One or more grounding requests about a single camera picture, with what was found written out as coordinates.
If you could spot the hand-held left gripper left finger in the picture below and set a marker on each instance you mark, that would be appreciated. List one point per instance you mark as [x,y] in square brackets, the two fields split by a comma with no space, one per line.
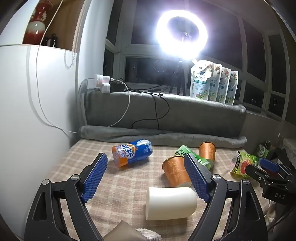
[96,176]

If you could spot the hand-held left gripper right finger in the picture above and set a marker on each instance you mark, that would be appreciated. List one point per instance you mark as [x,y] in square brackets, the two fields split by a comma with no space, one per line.
[196,178]

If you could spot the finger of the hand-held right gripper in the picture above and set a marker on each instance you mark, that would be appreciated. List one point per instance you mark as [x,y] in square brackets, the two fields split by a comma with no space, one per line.
[255,173]
[268,164]

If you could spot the white cup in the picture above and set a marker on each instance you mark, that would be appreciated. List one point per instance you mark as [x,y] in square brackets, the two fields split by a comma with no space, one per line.
[171,204]

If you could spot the orange paper cup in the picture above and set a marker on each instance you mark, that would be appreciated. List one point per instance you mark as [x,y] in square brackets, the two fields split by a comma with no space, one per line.
[207,151]
[177,172]

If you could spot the small green packet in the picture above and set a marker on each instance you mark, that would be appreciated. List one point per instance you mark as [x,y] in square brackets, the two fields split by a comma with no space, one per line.
[261,151]

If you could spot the green grapefruit snack packet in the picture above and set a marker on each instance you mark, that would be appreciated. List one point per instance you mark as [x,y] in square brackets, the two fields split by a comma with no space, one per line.
[242,163]

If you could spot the checked bed sheet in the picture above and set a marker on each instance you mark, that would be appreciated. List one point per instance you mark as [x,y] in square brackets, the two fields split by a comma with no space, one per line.
[122,185]

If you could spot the green drink can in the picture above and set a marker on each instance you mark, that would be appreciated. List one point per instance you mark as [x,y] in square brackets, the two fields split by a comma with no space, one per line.
[185,151]

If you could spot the blue and orange drink can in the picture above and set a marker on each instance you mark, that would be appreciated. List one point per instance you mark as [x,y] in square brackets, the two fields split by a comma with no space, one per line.
[130,154]

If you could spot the rolled grey blanket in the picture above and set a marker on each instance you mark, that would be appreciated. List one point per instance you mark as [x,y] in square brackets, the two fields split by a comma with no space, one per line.
[161,135]

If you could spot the brown paper piece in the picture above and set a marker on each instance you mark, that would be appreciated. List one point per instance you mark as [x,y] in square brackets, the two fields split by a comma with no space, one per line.
[121,231]

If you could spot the white fluffy cloth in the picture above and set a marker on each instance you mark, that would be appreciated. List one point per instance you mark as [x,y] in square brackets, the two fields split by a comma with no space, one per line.
[148,235]

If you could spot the white spouted refill pouch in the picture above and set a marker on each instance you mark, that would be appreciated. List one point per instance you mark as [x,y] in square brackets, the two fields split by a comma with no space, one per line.
[232,91]
[216,85]
[200,81]
[223,89]

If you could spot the black power adapter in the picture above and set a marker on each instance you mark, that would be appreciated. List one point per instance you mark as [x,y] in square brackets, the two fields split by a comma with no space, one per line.
[116,86]

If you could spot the white power adapters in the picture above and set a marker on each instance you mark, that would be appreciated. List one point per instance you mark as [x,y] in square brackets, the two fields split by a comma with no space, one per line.
[101,83]

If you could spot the white cabinet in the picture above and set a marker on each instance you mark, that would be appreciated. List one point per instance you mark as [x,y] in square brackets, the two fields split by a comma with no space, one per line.
[30,104]

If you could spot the black tripod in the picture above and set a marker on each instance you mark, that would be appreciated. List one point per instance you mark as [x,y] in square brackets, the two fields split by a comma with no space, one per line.
[179,78]

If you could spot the dark glass bottle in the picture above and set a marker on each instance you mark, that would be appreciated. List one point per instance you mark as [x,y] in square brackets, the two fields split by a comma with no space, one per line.
[52,40]

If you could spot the red and white vase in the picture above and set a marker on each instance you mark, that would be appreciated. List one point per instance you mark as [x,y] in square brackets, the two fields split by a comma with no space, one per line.
[37,27]

